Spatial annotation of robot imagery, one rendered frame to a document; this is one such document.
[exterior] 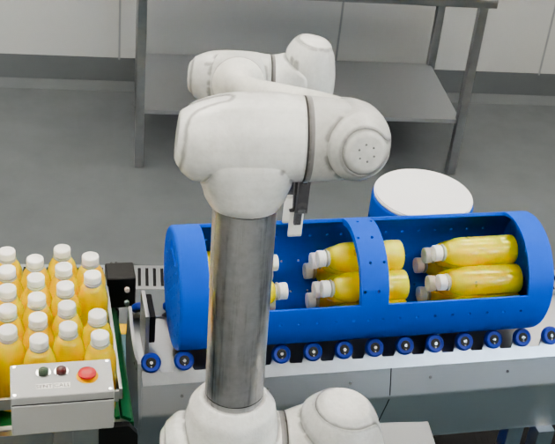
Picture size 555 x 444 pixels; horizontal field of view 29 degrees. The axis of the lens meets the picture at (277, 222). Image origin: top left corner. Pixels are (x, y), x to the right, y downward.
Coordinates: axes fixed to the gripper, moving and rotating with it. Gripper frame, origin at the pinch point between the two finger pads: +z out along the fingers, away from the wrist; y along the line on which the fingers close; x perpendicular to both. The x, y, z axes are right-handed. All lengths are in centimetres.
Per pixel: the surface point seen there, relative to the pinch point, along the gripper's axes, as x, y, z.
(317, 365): -8.4, -5.8, 37.7
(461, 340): -44, -5, 34
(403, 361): -29.4, -6.2, 38.2
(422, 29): -153, 319, 92
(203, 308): 20.1, -8.4, 17.3
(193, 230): 20.4, 7.1, 7.3
